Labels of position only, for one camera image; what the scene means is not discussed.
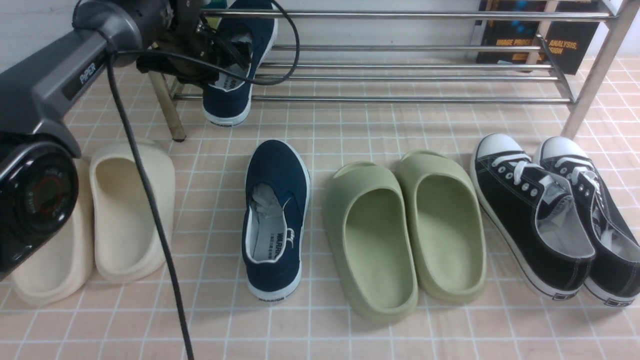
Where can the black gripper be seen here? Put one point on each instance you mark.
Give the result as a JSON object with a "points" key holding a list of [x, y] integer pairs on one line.
{"points": [[190, 35]]}

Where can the navy slip-on shoe with WARRIOR insole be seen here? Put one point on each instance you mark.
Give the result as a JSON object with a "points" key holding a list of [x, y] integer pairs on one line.
{"points": [[226, 100]]}

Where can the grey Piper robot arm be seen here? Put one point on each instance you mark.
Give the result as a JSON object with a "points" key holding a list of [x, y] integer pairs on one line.
{"points": [[40, 184]]}

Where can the metal shoe rack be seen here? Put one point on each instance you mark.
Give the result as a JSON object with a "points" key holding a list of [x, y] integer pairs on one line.
{"points": [[618, 20]]}

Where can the right cream foam slide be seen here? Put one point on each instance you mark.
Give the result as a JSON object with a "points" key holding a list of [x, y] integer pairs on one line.
{"points": [[127, 245]]}

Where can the cream foam slide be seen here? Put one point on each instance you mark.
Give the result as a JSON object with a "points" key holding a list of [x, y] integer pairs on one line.
{"points": [[127, 245], [65, 263]]}

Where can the left green foam slide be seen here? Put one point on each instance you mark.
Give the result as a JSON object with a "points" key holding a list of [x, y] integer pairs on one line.
{"points": [[364, 215]]}

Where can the green foam slide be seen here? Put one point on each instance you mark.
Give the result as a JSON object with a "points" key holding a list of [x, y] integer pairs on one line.
{"points": [[445, 226], [364, 215]]}

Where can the left cream foam slide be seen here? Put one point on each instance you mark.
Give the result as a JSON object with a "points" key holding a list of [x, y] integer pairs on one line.
{"points": [[65, 263]]}

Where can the right green foam slide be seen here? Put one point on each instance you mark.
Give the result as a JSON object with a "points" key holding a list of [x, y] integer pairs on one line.
{"points": [[445, 226]]}

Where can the black image processing book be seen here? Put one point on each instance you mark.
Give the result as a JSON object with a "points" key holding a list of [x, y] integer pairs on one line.
{"points": [[568, 42]]}

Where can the left black canvas sneaker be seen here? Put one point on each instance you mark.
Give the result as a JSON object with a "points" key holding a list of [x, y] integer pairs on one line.
{"points": [[537, 215]]}

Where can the black canvas sneaker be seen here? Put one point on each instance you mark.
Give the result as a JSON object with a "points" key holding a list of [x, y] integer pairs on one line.
{"points": [[537, 215], [614, 277]]}

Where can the right black canvas sneaker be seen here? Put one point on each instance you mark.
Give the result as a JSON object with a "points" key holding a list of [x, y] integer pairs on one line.
{"points": [[614, 277]]}

